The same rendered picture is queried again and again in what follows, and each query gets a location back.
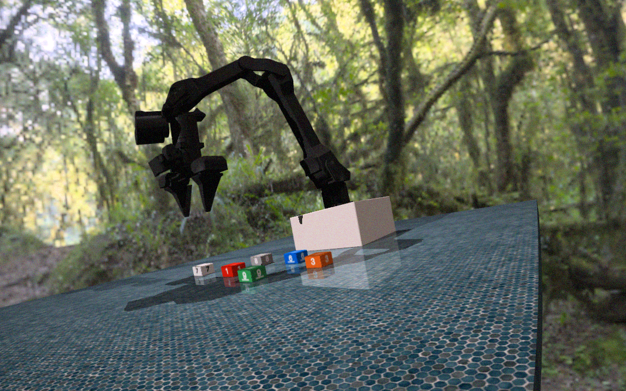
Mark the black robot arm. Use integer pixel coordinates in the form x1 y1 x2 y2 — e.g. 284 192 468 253
135 56 351 209

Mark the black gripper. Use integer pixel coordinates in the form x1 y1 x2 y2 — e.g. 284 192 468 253
159 137 228 217

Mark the green block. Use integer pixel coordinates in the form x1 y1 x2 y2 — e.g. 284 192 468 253
238 265 267 282

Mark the blue block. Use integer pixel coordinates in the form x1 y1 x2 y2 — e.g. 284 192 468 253
284 249 308 264

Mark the red block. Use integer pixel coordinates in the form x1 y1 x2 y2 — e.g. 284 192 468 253
221 262 246 277

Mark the orange block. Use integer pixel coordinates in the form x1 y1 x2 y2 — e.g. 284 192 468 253
305 251 333 268

